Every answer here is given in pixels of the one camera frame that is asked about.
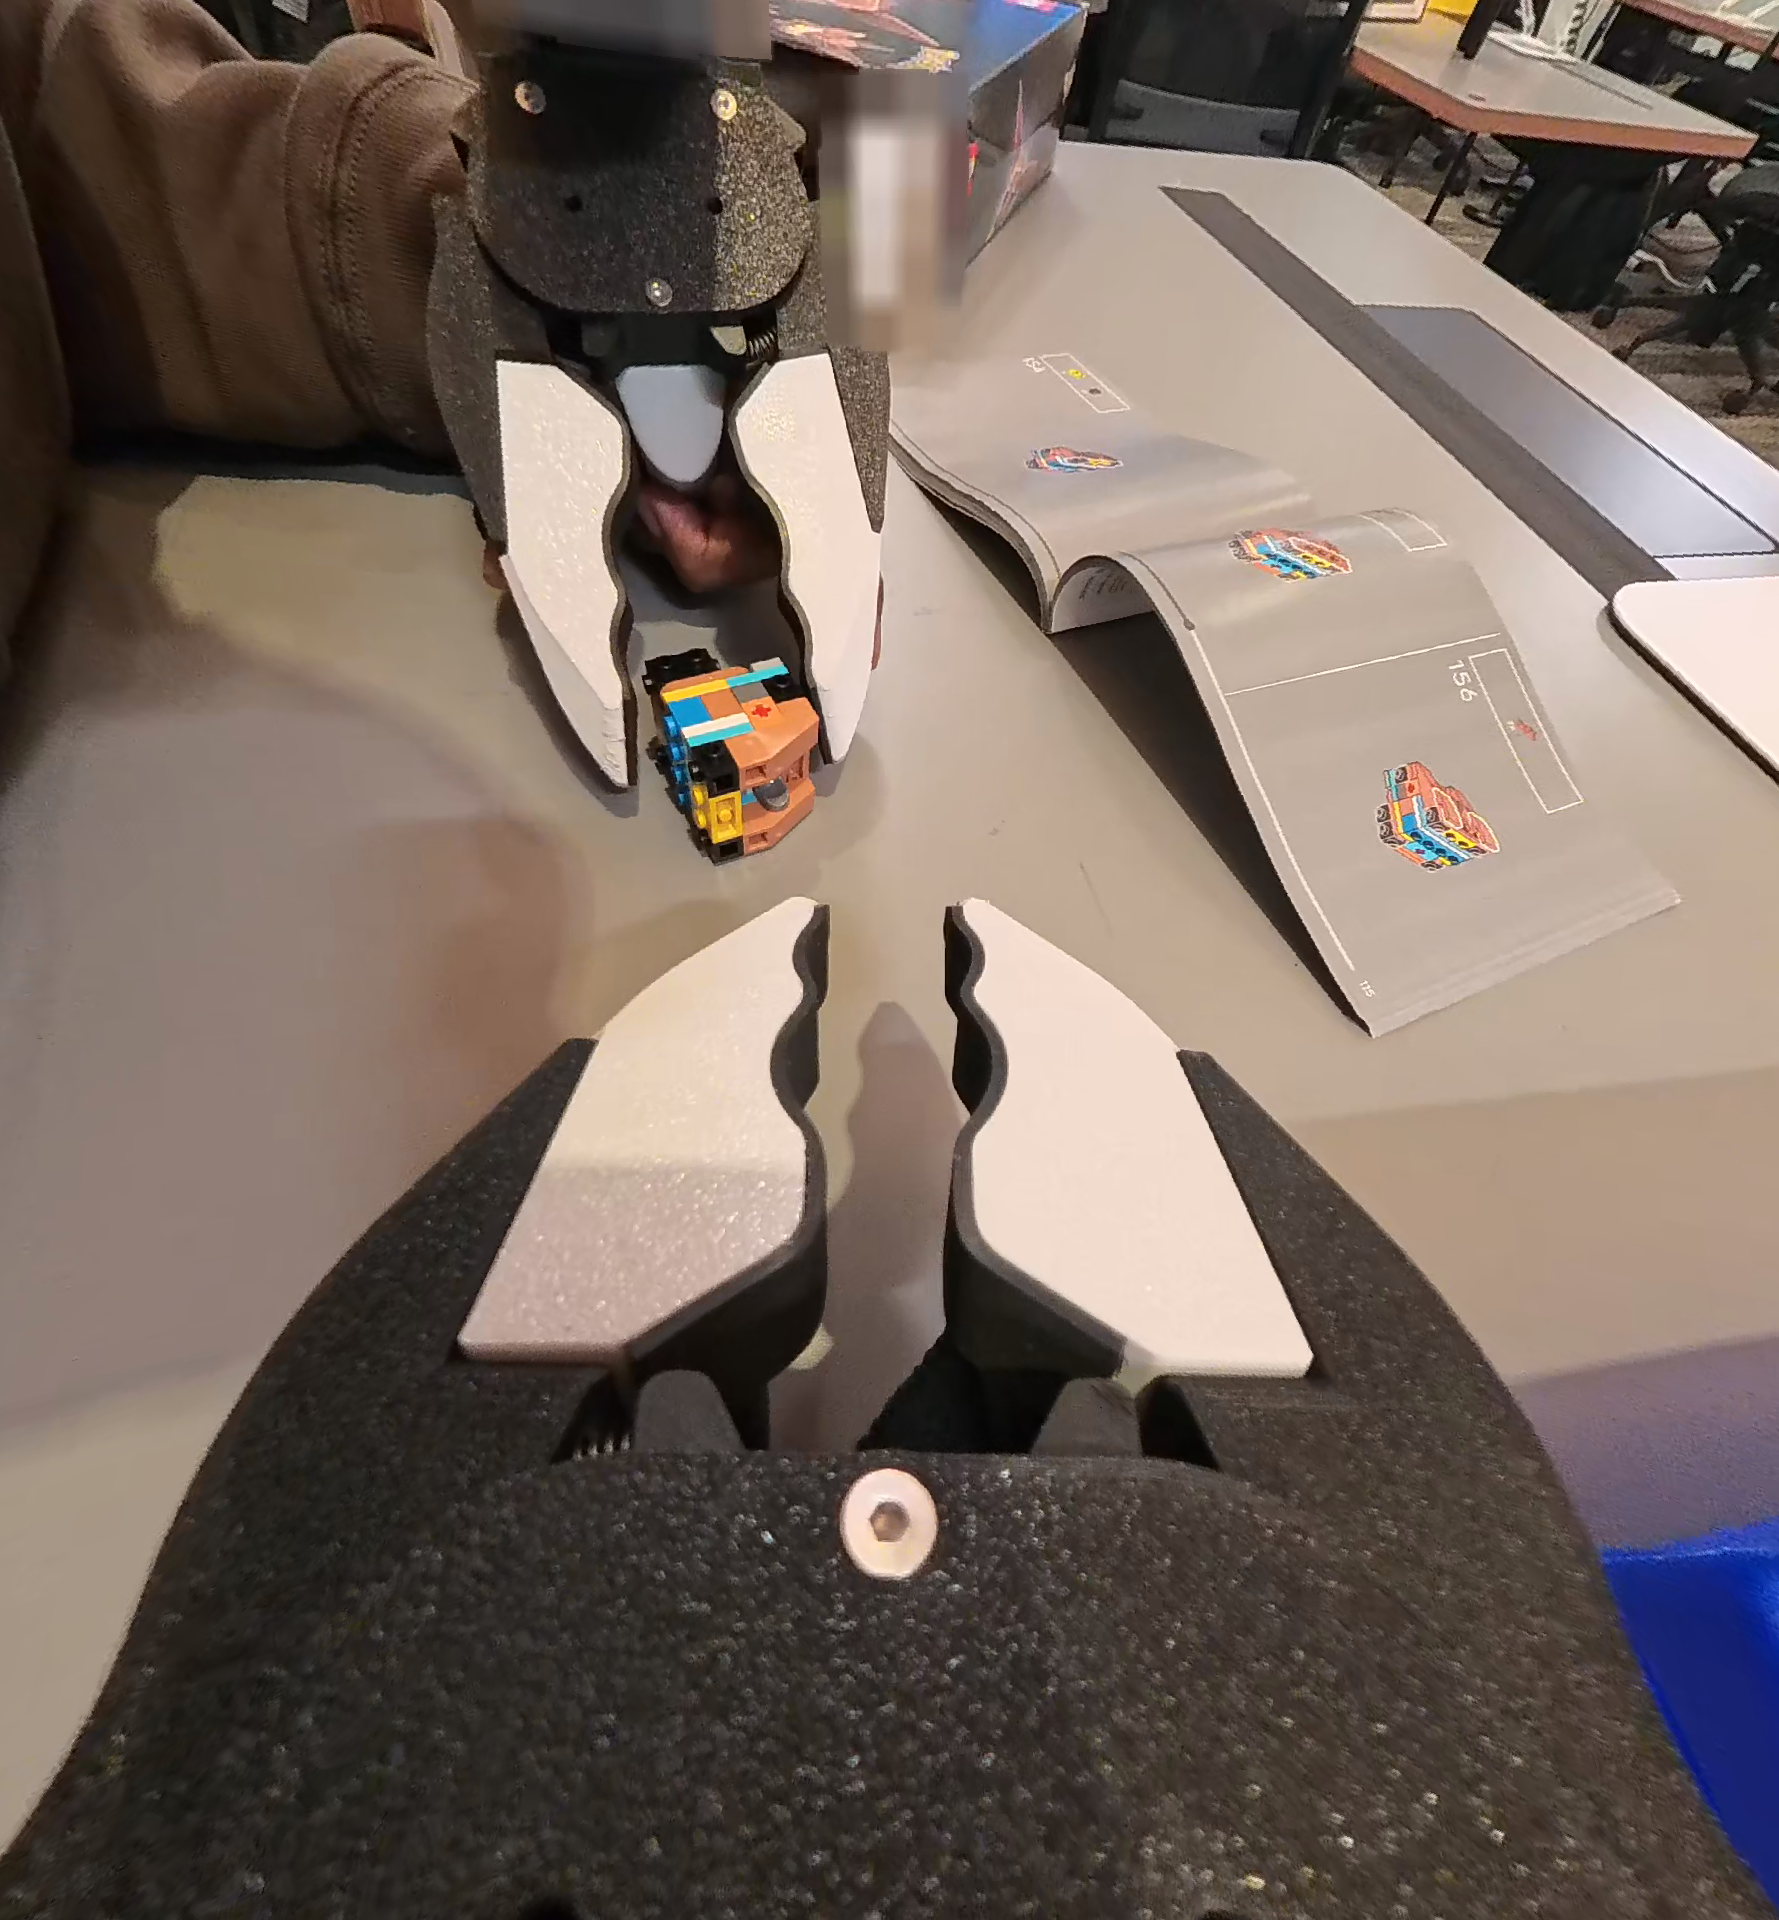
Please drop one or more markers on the person's left forearm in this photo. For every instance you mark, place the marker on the person's left forearm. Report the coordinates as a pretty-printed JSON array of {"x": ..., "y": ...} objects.
[{"x": 230, "y": 225}]

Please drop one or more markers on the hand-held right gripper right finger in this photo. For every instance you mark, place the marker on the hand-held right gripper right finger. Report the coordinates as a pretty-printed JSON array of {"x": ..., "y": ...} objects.
[{"x": 1113, "y": 1185}]

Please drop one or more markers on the grey desk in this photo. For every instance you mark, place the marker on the grey desk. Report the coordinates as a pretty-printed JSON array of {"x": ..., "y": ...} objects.
[{"x": 304, "y": 976}]

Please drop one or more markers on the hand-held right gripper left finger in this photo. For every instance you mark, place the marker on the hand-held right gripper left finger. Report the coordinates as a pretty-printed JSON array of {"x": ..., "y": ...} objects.
[{"x": 665, "y": 1185}]

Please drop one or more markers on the blue storage bin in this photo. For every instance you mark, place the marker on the blue storage bin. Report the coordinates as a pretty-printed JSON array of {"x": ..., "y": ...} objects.
[{"x": 1759, "y": 1726}]

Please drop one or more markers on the person's left hand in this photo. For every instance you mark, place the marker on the person's left hand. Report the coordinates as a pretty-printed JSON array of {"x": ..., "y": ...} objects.
[{"x": 709, "y": 539}]

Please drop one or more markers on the white desk stand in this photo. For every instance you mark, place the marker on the white desk stand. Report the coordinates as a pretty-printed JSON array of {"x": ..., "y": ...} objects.
[{"x": 1759, "y": 674}]

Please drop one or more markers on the brown teal toy brick model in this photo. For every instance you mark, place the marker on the brown teal toy brick model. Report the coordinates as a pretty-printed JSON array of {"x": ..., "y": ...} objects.
[{"x": 739, "y": 750}]

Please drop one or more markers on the black office chair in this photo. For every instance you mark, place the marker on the black office chair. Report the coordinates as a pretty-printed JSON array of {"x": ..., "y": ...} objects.
[
  {"x": 1759, "y": 225},
  {"x": 1203, "y": 74}
]

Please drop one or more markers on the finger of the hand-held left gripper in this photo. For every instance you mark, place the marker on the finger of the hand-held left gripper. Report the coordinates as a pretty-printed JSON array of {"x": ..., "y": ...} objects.
[
  {"x": 559, "y": 524},
  {"x": 829, "y": 539}
]

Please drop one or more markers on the grey instruction booklet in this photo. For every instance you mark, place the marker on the grey instruction booklet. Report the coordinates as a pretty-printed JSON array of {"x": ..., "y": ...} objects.
[{"x": 1279, "y": 750}]

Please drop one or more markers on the brown-edged grey table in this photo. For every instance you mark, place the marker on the brown-edged grey table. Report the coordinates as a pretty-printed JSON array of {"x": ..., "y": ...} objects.
[{"x": 1549, "y": 97}]

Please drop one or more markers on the cardboard toy set box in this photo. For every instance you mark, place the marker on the cardboard toy set box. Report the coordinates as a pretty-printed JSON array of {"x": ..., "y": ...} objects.
[{"x": 1008, "y": 119}]

